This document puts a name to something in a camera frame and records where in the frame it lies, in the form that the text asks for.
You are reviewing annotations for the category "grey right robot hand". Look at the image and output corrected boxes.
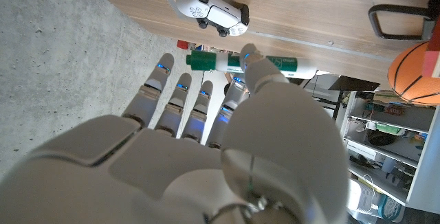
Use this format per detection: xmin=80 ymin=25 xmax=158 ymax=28
xmin=0 ymin=43 xmax=352 ymax=224

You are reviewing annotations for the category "green whiteboard marker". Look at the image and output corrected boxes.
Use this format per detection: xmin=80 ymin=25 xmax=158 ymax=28
xmin=186 ymin=49 xmax=318 ymax=80

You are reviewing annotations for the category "white game controller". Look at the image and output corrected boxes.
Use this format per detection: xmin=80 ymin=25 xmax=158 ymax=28
xmin=175 ymin=0 xmax=250 ymax=38

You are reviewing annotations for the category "white rounded appliance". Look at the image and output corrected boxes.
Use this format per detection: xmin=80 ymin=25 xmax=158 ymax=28
xmin=346 ymin=179 xmax=406 ymax=223

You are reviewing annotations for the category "white shelf unit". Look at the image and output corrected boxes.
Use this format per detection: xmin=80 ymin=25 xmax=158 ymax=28
xmin=340 ymin=89 xmax=440 ymax=214

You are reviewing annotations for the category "orange mini basketball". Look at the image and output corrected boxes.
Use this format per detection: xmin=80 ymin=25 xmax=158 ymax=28
xmin=387 ymin=41 xmax=440 ymax=107

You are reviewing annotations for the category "black rounded wire loop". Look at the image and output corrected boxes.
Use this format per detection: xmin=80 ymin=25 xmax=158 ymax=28
xmin=368 ymin=3 xmax=435 ymax=41

